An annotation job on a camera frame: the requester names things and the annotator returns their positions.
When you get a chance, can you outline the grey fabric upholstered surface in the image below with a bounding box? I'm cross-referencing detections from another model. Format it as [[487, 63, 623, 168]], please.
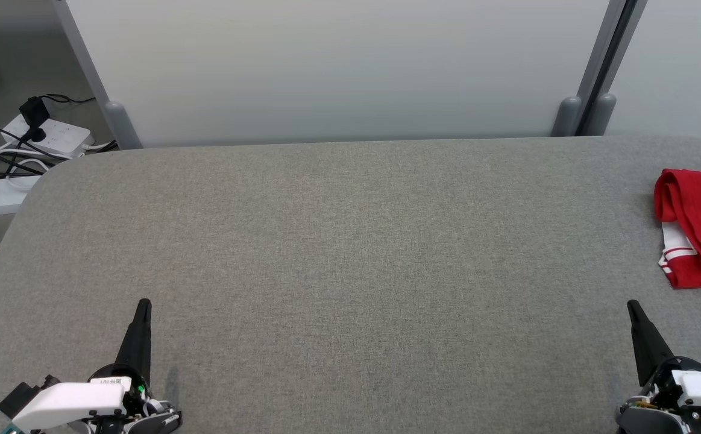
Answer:
[[0, 136, 701, 434]]

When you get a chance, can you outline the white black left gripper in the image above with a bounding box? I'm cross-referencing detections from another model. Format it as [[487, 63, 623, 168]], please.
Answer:
[[11, 298, 183, 434]]

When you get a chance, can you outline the grey paired partition post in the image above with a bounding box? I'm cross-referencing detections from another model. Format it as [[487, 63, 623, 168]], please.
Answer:
[[550, 0, 628, 137], [576, 0, 649, 137]]

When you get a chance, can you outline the black power adapter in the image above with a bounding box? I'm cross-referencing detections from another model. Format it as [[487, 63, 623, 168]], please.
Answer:
[[19, 96, 51, 127]]

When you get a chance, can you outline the grey single partition post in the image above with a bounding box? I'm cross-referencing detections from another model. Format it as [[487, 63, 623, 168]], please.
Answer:
[[52, 0, 143, 149]]

